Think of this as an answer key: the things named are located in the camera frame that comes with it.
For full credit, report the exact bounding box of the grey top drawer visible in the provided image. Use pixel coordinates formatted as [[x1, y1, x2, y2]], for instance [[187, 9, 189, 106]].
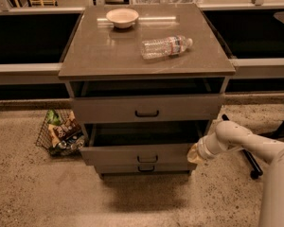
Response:
[[70, 95, 223, 123]]

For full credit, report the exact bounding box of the black wheeled stand base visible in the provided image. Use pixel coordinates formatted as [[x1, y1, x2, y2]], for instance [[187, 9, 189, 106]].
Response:
[[221, 102, 284, 180]]

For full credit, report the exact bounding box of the white ceramic bowl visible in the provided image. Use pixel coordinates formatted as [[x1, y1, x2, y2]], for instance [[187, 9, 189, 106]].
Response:
[[106, 9, 139, 29]]

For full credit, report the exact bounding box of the grey drawer cabinet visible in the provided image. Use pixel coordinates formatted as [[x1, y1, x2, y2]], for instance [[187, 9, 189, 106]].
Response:
[[58, 3, 237, 180]]

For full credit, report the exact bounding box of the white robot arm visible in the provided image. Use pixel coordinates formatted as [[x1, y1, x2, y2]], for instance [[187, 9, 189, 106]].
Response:
[[186, 121, 284, 227]]

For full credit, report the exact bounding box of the clear plastic water bottle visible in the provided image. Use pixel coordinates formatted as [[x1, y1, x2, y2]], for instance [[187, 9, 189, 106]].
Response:
[[141, 35, 193, 60]]

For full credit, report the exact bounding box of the grey bottom drawer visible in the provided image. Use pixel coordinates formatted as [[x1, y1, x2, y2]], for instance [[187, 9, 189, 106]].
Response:
[[95, 164, 196, 174]]

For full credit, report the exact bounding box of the grey drawer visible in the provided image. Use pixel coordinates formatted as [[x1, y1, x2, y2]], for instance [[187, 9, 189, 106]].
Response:
[[80, 120, 208, 166], [70, 95, 223, 123], [95, 164, 196, 174]]

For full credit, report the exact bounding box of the wire basket with snacks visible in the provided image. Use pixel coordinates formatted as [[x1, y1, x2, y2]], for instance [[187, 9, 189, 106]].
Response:
[[36, 109, 85, 157]]

